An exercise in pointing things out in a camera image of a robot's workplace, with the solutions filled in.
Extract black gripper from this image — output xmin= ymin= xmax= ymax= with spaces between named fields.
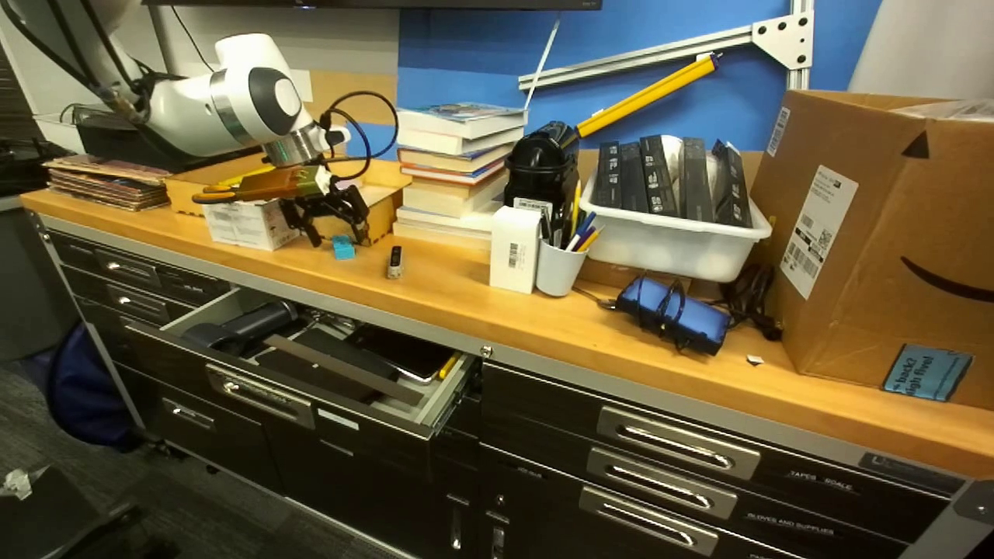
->
xmin=274 ymin=157 xmax=373 ymax=253

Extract black drawer holding pads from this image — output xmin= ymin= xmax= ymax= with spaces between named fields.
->
xmin=155 ymin=284 xmax=486 ymax=447

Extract grey metal drawer divider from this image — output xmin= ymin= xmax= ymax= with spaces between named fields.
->
xmin=262 ymin=333 xmax=429 ymax=409

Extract black cabinet drawer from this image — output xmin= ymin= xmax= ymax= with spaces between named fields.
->
xmin=72 ymin=272 xmax=205 ymax=339
xmin=49 ymin=231 xmax=235 ymax=307
xmin=121 ymin=342 xmax=347 ymax=490

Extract black shallow drawer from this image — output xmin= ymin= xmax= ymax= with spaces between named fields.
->
xmin=477 ymin=452 xmax=819 ymax=559
xmin=477 ymin=413 xmax=941 ymax=548
xmin=475 ymin=360 xmax=970 ymax=519

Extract wooden tray box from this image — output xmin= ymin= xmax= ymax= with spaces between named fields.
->
xmin=164 ymin=153 xmax=412 ymax=249

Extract white printed paper box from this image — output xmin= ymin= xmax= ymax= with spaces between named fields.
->
xmin=198 ymin=197 xmax=312 ymax=255

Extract large flat white book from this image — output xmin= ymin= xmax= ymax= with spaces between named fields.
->
xmin=395 ymin=205 xmax=510 ymax=253

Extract thick cream book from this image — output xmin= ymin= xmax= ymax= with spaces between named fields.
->
xmin=400 ymin=178 xmax=514 ymax=219

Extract red orange book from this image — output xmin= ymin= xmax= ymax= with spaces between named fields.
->
xmin=400 ymin=164 xmax=514 ymax=189

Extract brown cardboard sheet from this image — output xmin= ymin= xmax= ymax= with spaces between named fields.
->
xmin=305 ymin=69 xmax=404 ymax=164

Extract black foam pads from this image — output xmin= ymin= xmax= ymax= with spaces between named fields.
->
xmin=201 ymin=295 xmax=460 ymax=409

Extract brown book with blue spine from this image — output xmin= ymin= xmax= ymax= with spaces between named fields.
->
xmin=397 ymin=153 xmax=517 ymax=178

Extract thin white book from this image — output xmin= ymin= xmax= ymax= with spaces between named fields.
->
xmin=397 ymin=132 xmax=523 ymax=164

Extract white book with green cover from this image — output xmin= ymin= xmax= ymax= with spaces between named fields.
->
xmin=395 ymin=100 xmax=530 ymax=145

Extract small white upright box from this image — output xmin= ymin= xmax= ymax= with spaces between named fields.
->
xmin=486 ymin=203 xmax=546 ymax=299

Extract black tabletop device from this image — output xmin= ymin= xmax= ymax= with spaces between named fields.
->
xmin=500 ymin=118 xmax=583 ymax=216

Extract brown flat stack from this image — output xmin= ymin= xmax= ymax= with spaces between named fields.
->
xmin=39 ymin=153 xmax=173 ymax=214

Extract white pen cup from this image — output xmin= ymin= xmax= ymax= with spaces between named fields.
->
xmin=530 ymin=236 xmax=591 ymax=300

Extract bunch of pens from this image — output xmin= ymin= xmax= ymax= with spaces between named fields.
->
xmin=541 ymin=184 xmax=607 ymax=255

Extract thin white rod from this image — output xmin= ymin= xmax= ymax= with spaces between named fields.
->
xmin=520 ymin=14 xmax=564 ymax=111

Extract dark blue bag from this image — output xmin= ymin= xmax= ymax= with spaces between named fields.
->
xmin=43 ymin=317 xmax=146 ymax=452

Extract black tool cabinet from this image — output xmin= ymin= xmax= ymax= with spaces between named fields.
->
xmin=43 ymin=226 xmax=994 ymax=559

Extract yellow bar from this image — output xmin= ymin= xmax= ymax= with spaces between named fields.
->
xmin=573 ymin=52 xmax=720 ymax=144

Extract white plastic bin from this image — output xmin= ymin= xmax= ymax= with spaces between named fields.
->
xmin=578 ymin=129 xmax=777 ymax=286

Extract black parts set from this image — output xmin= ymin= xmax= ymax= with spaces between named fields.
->
xmin=588 ymin=129 xmax=756 ymax=231

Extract brown cardboard shipping box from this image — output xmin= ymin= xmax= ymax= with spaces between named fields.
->
xmin=748 ymin=86 xmax=994 ymax=413

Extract blue sticky note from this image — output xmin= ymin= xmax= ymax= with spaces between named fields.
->
xmin=878 ymin=342 xmax=979 ymax=406

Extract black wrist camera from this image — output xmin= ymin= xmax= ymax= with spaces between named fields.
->
xmin=300 ymin=118 xmax=351 ymax=162

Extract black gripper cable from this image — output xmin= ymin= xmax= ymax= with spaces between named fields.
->
xmin=312 ymin=86 xmax=404 ymax=187

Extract black wall monitor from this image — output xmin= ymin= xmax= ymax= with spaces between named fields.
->
xmin=142 ymin=0 xmax=607 ymax=14

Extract blue foam wall board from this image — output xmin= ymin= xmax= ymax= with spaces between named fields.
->
xmin=395 ymin=0 xmax=884 ymax=155

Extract aluminium extrusion bracket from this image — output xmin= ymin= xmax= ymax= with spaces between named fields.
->
xmin=517 ymin=0 xmax=819 ymax=97

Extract black cable bundle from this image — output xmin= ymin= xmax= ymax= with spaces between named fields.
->
xmin=720 ymin=260 xmax=792 ymax=346

